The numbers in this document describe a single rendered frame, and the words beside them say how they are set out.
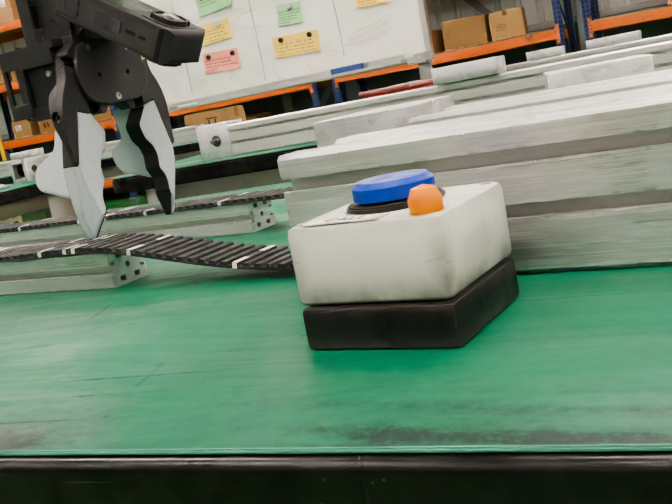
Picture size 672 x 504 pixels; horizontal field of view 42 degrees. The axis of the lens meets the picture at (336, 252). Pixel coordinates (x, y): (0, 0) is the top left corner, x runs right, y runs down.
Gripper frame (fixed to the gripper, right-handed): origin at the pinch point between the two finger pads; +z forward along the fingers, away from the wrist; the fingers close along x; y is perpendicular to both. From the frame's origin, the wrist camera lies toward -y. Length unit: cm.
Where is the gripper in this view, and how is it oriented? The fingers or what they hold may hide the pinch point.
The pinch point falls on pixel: (137, 212)
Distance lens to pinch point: 70.0
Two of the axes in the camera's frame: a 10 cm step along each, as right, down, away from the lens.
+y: -8.5, 0.7, 5.3
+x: -5.0, 2.5, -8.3
